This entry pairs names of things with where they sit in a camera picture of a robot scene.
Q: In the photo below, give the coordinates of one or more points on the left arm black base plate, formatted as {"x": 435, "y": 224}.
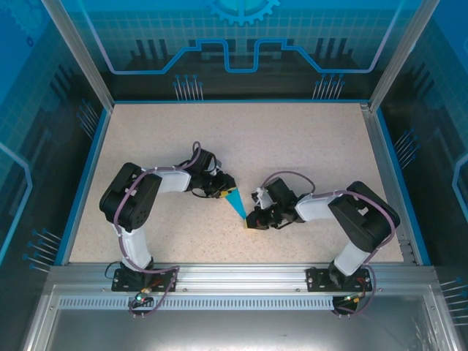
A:
{"x": 120, "y": 285}

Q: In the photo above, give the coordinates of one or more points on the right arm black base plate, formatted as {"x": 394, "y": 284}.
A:
{"x": 316, "y": 279}

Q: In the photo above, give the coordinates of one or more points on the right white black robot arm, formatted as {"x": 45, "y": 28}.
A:
{"x": 314, "y": 208}

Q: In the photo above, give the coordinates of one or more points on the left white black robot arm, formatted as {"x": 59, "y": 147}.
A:
{"x": 175, "y": 183}

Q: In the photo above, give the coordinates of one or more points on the aluminium mounting rail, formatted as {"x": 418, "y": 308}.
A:
{"x": 237, "y": 276}

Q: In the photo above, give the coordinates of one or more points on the steel sheet panel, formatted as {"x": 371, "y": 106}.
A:
{"x": 237, "y": 329}

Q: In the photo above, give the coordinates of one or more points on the blue table edge strip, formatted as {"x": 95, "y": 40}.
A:
{"x": 85, "y": 183}

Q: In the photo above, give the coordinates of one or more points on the blue paper sheet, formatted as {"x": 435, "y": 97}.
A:
{"x": 235, "y": 203}

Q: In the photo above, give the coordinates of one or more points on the aluminium frame post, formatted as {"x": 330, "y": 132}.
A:
{"x": 399, "y": 58}
{"x": 82, "y": 58}

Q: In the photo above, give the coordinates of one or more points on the aluminium side rail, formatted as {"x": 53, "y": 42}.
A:
{"x": 376, "y": 146}

